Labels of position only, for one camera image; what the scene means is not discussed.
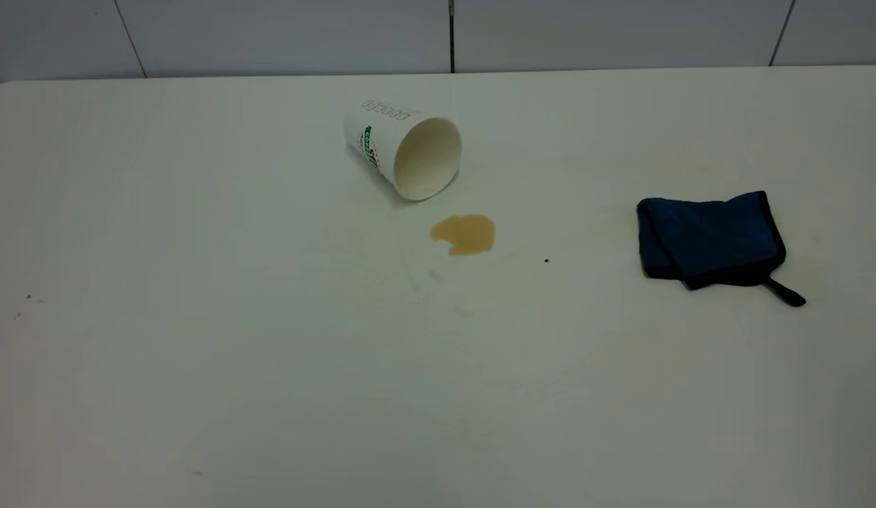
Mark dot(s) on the dark blue folded cloth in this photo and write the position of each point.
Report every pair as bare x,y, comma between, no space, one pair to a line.
713,240

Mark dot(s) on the brown coffee spill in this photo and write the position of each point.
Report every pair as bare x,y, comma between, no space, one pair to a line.
467,234

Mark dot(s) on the white paper coffee cup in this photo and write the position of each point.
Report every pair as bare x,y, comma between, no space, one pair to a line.
423,159

